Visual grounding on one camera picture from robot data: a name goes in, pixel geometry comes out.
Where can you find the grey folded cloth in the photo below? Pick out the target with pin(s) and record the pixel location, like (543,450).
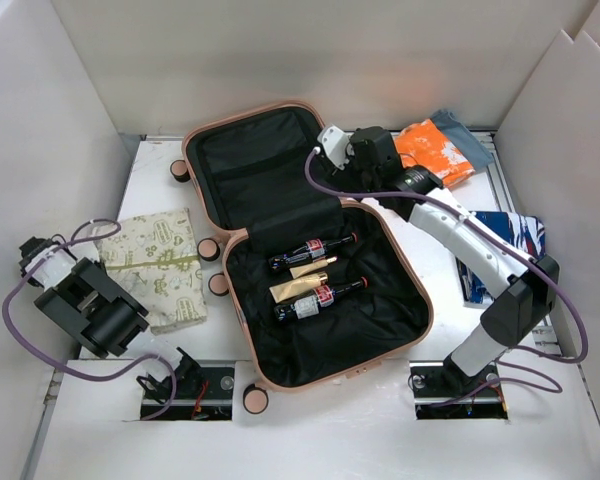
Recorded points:
(461,137)

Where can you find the cola bottle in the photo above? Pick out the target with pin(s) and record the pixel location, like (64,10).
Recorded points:
(308,252)
(316,300)

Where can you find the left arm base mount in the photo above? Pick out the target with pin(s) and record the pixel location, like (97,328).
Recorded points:
(208,397)

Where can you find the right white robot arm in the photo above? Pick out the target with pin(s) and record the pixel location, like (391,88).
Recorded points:
(523,289)

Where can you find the cream green printed cloth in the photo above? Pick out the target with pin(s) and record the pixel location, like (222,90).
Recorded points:
(154,259)

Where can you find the large gold cosmetic tube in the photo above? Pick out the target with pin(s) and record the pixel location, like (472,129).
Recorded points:
(298,286)

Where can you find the orange white folded cloth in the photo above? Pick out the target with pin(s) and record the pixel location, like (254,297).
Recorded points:
(425,145)

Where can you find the small gold cosmetic tube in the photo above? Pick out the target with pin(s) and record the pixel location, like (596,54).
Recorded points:
(317,265)

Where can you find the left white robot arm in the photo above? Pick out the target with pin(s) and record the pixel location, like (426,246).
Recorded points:
(79,296)

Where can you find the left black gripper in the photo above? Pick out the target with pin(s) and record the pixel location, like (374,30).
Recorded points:
(375,159)

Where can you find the blue white red cloth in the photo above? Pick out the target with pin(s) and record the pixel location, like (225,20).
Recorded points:
(526,233)

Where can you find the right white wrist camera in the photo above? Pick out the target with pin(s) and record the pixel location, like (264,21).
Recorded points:
(334,143)

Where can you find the front cola bottle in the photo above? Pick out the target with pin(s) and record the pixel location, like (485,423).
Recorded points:
(316,300)

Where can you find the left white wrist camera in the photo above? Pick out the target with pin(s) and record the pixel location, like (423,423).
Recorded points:
(95,232)

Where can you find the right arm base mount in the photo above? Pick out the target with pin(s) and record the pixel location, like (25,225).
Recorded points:
(438,399)

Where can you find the rear cola bottle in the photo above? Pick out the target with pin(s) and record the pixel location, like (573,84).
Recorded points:
(308,252)

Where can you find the pink hard-shell suitcase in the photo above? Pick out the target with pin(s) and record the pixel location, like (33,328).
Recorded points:
(255,179)

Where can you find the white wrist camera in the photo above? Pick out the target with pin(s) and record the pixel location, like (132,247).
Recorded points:
(334,143)
(95,232)

